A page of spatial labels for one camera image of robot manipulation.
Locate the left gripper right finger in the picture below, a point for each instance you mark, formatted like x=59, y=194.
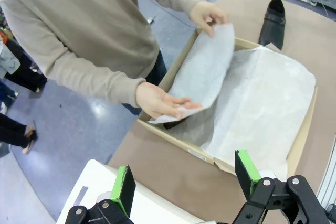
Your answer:
x=273, y=200

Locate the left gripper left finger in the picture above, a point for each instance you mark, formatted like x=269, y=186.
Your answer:
x=123, y=190

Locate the black leather shoe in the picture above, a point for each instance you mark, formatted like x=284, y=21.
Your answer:
x=174, y=125
x=274, y=22

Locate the brown cardboard shoe box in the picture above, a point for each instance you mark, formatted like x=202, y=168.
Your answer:
x=178, y=142

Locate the white tissue paper sheet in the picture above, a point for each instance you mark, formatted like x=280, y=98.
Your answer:
x=257, y=103

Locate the person's right forearm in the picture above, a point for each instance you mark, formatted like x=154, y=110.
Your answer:
x=105, y=85

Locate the white plastic storage box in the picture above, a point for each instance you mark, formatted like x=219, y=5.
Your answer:
x=147, y=208

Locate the person's left hand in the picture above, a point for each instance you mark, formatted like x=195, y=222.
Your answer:
x=207, y=12

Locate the person's right hand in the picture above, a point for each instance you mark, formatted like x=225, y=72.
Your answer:
x=160, y=102

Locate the person in pink top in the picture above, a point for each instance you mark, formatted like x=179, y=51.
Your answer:
x=26, y=74

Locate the person in beige sweater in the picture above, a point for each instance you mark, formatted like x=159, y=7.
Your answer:
x=78, y=16

